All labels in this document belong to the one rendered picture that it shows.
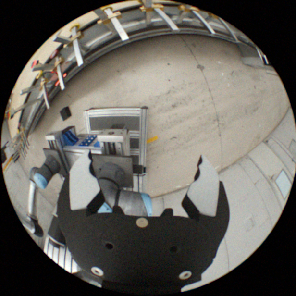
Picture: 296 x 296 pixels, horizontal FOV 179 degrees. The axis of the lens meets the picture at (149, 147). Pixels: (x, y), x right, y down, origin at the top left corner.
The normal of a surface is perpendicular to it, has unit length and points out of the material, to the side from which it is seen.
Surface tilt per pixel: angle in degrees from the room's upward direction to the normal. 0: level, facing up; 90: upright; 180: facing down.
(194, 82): 0
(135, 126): 0
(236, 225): 90
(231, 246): 90
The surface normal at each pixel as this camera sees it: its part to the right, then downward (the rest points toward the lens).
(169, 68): 0.00, 0.50
